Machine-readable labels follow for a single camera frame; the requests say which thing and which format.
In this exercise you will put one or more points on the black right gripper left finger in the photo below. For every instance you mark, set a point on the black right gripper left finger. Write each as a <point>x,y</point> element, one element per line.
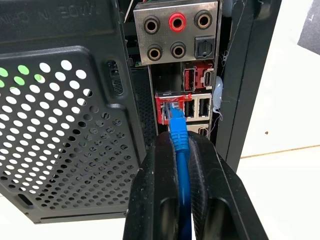
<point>150,190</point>

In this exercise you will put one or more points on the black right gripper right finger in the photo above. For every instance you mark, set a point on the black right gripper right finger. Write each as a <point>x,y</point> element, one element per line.
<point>220,190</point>

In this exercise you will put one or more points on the black computer tower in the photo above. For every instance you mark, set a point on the black computer tower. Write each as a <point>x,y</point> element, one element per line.
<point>75,105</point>

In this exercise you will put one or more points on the dark grey mat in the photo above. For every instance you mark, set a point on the dark grey mat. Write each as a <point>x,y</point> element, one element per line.
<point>310,30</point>

